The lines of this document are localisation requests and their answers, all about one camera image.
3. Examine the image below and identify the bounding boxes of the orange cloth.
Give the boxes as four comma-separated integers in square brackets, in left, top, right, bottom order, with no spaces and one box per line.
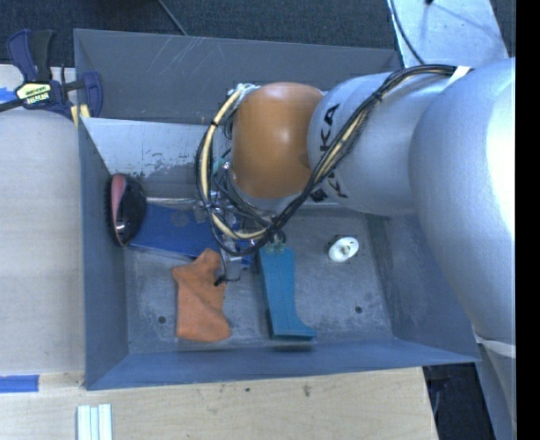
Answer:
[171,247,232,344]

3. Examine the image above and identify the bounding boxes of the teal flat block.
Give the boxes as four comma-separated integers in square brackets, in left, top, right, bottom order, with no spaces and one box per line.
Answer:
[257,244,318,341]

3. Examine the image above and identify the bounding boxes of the blue flat block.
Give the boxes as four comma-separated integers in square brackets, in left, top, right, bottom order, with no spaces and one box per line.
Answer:
[128,203,255,261]

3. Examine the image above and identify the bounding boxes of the grey metal bin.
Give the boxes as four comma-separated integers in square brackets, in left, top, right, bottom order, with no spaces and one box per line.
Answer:
[72,27,482,391]

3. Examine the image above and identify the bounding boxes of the black and pink oval object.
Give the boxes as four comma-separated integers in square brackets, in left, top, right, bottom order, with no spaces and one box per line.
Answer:
[107,172,149,248]

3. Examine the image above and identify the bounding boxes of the pale wood flat board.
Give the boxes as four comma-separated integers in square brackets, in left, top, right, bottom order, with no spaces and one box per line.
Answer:
[0,63,88,377]

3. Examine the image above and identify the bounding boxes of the small white plastic ring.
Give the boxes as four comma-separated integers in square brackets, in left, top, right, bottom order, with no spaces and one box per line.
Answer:
[327,236,360,263]

